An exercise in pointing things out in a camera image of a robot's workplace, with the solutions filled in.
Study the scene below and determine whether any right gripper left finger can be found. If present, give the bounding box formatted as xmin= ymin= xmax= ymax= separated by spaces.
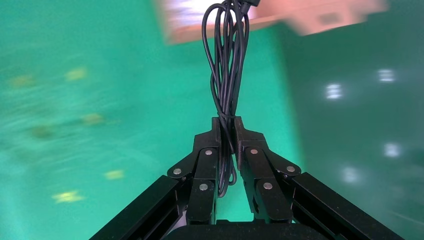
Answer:
xmin=89 ymin=116 xmax=222 ymax=240

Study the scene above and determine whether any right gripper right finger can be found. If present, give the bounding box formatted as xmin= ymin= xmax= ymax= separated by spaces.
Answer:
xmin=234 ymin=116 xmax=405 ymax=240

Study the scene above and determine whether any black wired mouse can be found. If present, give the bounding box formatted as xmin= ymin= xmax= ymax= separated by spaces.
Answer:
xmin=201 ymin=0 xmax=261 ymax=199

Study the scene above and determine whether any orange cardboard box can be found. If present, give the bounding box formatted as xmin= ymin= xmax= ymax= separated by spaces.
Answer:
xmin=155 ymin=0 xmax=388 ymax=46

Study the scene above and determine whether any green table cloth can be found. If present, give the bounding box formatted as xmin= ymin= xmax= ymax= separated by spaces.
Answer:
xmin=0 ymin=0 xmax=302 ymax=240

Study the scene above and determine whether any white printed paper sheet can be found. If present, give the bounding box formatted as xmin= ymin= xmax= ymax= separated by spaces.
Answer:
xmin=165 ymin=0 xmax=259 ymax=27

